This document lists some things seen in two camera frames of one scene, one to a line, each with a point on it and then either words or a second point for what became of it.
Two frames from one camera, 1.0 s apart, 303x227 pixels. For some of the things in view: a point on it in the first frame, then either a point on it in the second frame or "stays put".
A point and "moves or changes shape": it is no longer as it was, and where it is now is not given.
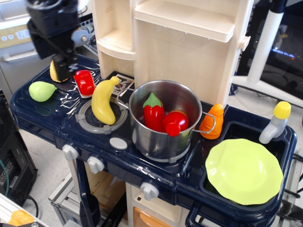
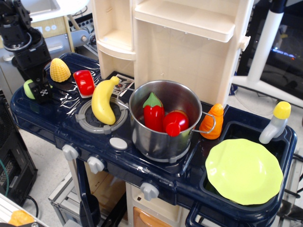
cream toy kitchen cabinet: [198, 41] stays put
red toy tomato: [174, 122] stays put
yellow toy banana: [102, 100] stays put
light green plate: [244, 172] stays put
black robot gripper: [52, 23] → [31, 56]
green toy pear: [41, 91] moves or changes shape
